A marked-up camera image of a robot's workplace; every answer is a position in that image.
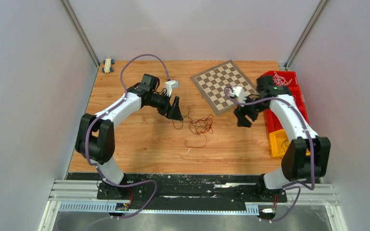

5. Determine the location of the checkered chessboard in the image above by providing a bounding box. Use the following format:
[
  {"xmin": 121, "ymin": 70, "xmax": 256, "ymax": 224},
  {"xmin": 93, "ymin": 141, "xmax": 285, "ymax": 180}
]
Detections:
[{"xmin": 191, "ymin": 60, "xmax": 257, "ymax": 115}]

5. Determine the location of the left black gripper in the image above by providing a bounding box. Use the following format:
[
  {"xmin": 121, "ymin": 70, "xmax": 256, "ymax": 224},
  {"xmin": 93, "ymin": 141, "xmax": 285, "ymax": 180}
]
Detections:
[{"xmin": 149, "ymin": 91, "xmax": 184, "ymax": 122}]

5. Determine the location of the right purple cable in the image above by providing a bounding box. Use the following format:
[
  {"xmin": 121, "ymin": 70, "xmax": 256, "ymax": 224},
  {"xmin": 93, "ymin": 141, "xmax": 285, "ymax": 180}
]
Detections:
[{"xmin": 224, "ymin": 86, "xmax": 316, "ymax": 223}]

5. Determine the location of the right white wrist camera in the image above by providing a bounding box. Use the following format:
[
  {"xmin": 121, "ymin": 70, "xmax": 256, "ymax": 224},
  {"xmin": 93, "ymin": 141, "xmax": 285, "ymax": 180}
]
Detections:
[{"xmin": 229, "ymin": 86, "xmax": 247, "ymax": 103}]

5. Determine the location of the red bin near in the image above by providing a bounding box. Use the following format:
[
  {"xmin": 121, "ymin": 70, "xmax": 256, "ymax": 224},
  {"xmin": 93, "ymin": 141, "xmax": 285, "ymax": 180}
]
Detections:
[{"xmin": 264, "ymin": 106, "xmax": 310, "ymax": 133}]

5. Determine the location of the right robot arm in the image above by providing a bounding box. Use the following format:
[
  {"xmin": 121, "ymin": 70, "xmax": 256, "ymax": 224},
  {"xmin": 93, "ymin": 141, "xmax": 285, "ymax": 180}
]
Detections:
[{"xmin": 227, "ymin": 76, "xmax": 331, "ymax": 201}]

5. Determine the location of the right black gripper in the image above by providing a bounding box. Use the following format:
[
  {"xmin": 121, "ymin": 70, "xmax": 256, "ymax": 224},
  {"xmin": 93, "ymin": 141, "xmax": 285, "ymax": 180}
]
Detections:
[{"xmin": 234, "ymin": 94, "xmax": 268, "ymax": 128}]

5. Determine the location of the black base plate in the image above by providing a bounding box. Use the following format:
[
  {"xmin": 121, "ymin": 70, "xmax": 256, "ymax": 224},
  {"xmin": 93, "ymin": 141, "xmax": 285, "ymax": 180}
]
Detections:
[{"xmin": 65, "ymin": 172, "xmax": 321, "ymax": 211}]

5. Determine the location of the red bin far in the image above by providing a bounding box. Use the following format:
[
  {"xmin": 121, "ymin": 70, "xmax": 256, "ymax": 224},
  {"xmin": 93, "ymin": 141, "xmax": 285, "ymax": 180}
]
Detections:
[{"xmin": 260, "ymin": 70, "xmax": 300, "ymax": 87}]

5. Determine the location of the red cable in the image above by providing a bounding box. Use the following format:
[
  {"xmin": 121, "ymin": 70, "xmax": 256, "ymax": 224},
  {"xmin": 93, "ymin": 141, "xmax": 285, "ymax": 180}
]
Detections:
[{"xmin": 185, "ymin": 115, "xmax": 215, "ymax": 149}]

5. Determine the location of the aluminium frame rail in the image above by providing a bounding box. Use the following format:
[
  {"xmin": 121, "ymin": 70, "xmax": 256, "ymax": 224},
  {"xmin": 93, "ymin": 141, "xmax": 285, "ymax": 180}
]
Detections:
[{"xmin": 39, "ymin": 176, "xmax": 347, "ymax": 231}]

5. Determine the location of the yellow bin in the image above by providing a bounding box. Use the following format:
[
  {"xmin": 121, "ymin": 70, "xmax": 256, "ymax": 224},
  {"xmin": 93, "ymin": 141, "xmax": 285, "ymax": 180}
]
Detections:
[{"xmin": 269, "ymin": 129, "xmax": 310, "ymax": 159}]

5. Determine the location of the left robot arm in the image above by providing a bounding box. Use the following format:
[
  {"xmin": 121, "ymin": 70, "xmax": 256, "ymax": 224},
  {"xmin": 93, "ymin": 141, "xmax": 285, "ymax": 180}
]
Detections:
[{"xmin": 75, "ymin": 74, "xmax": 183, "ymax": 199}]

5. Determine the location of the brown cable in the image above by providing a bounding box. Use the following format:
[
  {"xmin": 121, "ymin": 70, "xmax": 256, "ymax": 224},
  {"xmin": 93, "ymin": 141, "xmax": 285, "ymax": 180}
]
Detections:
[{"xmin": 172, "ymin": 107, "xmax": 193, "ymax": 130}]

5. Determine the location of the red bin middle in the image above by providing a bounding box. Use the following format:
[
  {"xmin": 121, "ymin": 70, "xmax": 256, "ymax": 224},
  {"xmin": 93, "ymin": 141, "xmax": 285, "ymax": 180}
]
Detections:
[{"xmin": 289, "ymin": 87, "xmax": 305, "ymax": 111}]

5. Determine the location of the white toy block car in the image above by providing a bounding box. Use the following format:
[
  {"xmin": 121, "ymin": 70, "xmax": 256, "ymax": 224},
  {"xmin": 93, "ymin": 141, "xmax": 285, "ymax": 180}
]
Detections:
[{"xmin": 102, "ymin": 58, "xmax": 115, "ymax": 74}]

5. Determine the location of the red bin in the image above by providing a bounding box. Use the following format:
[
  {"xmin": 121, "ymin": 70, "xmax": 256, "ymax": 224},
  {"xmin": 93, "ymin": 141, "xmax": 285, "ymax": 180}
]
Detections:
[
  {"xmin": 260, "ymin": 70, "xmax": 300, "ymax": 87},
  {"xmin": 289, "ymin": 87, "xmax": 305, "ymax": 111},
  {"xmin": 264, "ymin": 106, "xmax": 310, "ymax": 133}
]

